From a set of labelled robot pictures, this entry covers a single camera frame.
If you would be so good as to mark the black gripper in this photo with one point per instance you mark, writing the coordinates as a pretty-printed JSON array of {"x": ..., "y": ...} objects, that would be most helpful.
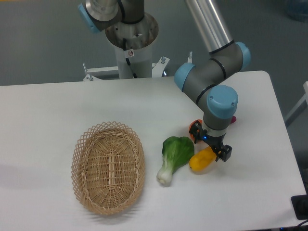
[{"x": 214, "y": 138}]

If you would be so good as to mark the yellow mango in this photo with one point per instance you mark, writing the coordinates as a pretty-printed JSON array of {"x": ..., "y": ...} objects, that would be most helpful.
[{"x": 202, "y": 159}]

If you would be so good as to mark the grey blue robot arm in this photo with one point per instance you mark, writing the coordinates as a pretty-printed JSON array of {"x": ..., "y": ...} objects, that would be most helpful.
[{"x": 202, "y": 84}]

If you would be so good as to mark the orange fruit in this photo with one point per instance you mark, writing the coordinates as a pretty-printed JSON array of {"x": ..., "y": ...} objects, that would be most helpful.
[{"x": 194, "y": 130}]

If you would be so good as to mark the purple sweet potato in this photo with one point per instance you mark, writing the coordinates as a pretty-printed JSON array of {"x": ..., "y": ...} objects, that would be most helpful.
[{"x": 233, "y": 119}]

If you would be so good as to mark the green bok choy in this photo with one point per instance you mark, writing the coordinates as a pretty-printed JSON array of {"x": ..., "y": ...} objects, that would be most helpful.
[{"x": 176, "y": 152}]

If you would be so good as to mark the woven wicker basket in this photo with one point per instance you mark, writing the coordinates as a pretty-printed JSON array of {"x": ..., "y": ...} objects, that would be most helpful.
[{"x": 108, "y": 168}]

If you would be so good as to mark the black device at table edge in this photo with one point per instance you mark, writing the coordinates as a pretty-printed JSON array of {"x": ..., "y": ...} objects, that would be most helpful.
[{"x": 300, "y": 206}]

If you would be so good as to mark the white metal base frame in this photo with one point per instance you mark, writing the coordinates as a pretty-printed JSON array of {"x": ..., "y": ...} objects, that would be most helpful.
[{"x": 154, "y": 68}]

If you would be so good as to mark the white frame at right edge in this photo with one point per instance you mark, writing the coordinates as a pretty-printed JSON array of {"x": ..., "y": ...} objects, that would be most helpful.
[{"x": 298, "y": 108}]

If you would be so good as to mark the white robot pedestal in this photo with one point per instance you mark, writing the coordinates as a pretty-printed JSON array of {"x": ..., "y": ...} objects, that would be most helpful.
[{"x": 133, "y": 46}]

